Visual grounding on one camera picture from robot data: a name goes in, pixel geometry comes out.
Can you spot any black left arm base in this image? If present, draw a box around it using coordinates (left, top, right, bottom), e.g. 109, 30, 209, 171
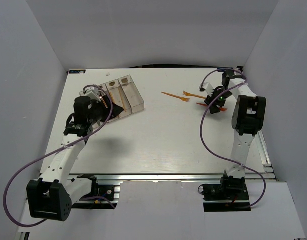
79, 176, 117, 210

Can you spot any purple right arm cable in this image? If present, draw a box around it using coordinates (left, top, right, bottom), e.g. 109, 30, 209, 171
199, 67, 267, 208

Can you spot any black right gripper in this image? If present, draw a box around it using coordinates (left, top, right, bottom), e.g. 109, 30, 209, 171
204, 87, 233, 115

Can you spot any clear four-compartment organizer tray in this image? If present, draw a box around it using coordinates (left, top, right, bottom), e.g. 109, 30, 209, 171
79, 75, 145, 127

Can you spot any orange plastic knife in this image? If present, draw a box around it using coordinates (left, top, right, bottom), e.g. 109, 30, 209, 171
101, 98, 108, 109

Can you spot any orange plastic chopstick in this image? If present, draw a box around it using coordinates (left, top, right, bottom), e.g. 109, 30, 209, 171
109, 91, 115, 104
118, 88, 127, 112

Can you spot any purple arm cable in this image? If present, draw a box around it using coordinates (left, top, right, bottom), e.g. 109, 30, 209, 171
199, 67, 267, 208
3, 85, 118, 228

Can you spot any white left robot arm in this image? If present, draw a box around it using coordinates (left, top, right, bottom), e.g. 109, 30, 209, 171
26, 96, 124, 222

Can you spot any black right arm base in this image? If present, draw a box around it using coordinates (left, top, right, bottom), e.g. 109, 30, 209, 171
197, 184, 251, 213

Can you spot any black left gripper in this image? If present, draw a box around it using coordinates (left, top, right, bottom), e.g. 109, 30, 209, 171
87, 95, 124, 125

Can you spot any orange plastic fork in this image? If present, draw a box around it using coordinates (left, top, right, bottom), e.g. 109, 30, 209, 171
183, 91, 206, 99
196, 102, 228, 112
161, 92, 190, 103

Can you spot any blue label sticker left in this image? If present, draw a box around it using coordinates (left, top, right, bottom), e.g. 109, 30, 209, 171
68, 69, 86, 74

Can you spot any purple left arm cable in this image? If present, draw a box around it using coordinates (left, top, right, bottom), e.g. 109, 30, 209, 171
3, 85, 118, 228

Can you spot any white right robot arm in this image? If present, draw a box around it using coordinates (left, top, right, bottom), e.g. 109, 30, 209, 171
200, 68, 267, 180

